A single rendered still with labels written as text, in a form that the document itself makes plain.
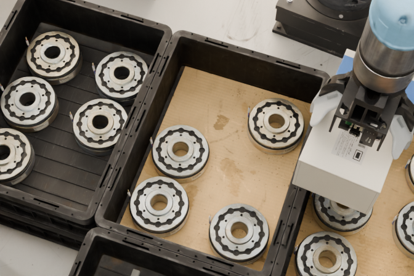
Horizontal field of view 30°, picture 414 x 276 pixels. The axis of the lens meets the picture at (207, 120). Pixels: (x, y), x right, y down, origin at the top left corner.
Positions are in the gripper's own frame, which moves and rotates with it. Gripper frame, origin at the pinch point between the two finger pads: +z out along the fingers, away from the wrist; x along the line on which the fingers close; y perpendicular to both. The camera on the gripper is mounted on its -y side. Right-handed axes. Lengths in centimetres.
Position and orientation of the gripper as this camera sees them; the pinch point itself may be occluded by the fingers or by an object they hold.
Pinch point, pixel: (359, 125)
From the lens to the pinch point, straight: 115.4
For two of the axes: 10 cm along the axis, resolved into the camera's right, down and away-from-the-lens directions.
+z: 0.0, 4.4, 9.0
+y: -4.1, 8.2, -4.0
